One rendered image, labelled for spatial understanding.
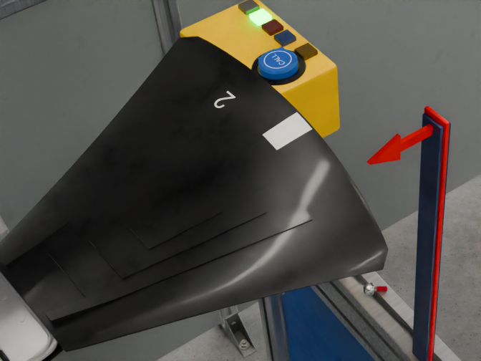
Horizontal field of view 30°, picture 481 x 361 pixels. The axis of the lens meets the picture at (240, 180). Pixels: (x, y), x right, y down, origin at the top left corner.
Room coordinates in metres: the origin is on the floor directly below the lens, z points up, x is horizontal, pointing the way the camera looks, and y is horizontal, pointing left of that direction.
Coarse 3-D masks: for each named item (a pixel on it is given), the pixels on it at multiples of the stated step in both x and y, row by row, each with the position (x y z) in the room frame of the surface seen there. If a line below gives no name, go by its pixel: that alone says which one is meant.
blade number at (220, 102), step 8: (224, 88) 0.50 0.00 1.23; (232, 88) 0.50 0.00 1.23; (216, 96) 0.50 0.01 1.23; (224, 96) 0.49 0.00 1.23; (232, 96) 0.49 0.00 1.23; (240, 96) 0.49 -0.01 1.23; (208, 104) 0.49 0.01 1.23; (216, 104) 0.49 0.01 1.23; (224, 104) 0.49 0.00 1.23; (232, 104) 0.49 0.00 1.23; (216, 112) 0.48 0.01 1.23; (224, 112) 0.48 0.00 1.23
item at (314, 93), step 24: (216, 24) 0.80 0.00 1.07; (240, 24) 0.79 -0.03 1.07; (240, 48) 0.75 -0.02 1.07; (264, 48) 0.75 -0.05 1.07; (288, 48) 0.74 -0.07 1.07; (312, 72) 0.70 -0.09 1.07; (336, 72) 0.70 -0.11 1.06; (288, 96) 0.68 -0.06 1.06; (312, 96) 0.69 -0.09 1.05; (336, 96) 0.70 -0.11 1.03; (312, 120) 0.69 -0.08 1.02; (336, 120) 0.70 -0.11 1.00
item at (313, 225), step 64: (192, 64) 0.53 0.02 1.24; (128, 128) 0.48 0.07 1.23; (192, 128) 0.47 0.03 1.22; (256, 128) 0.47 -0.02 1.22; (64, 192) 0.44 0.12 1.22; (128, 192) 0.43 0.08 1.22; (192, 192) 0.42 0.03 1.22; (256, 192) 0.41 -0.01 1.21; (320, 192) 0.41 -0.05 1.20; (0, 256) 0.40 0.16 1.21; (64, 256) 0.38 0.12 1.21; (128, 256) 0.37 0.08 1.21; (192, 256) 0.37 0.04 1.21; (256, 256) 0.37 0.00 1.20; (320, 256) 0.37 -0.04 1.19; (384, 256) 0.37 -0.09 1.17; (64, 320) 0.34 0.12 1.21; (128, 320) 0.33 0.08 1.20
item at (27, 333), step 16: (0, 272) 0.39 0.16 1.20; (0, 288) 0.37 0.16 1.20; (0, 304) 0.36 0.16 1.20; (16, 304) 0.36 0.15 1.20; (0, 320) 0.35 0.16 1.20; (16, 320) 0.35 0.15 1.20; (32, 320) 0.34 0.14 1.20; (0, 336) 0.34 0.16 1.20; (16, 336) 0.33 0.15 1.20; (32, 336) 0.33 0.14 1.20; (48, 336) 0.33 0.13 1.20; (16, 352) 0.32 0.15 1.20; (32, 352) 0.32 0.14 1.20; (48, 352) 0.32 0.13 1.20
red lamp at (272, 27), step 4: (272, 20) 0.78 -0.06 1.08; (276, 20) 0.78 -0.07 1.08; (264, 24) 0.78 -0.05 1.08; (268, 24) 0.78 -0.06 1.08; (272, 24) 0.78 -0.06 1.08; (276, 24) 0.78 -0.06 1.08; (280, 24) 0.77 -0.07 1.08; (264, 28) 0.77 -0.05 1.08; (268, 28) 0.77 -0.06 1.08; (272, 28) 0.77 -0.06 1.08; (276, 28) 0.77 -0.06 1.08; (280, 28) 0.77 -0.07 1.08; (268, 32) 0.77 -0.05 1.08; (272, 32) 0.77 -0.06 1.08; (276, 32) 0.77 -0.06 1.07
